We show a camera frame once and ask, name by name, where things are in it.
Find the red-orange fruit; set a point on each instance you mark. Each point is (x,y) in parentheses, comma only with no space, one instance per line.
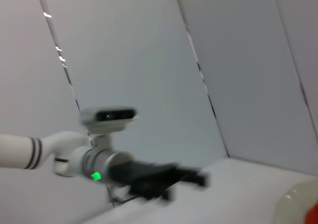
(313,214)

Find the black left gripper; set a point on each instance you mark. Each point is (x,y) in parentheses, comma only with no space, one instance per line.
(141,175)

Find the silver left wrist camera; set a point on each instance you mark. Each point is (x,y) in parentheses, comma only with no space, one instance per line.
(109,117)

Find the green glass fruit plate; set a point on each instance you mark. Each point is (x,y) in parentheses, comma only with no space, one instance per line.
(290,204)

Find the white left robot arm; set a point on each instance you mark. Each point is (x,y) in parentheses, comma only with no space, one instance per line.
(67,154)

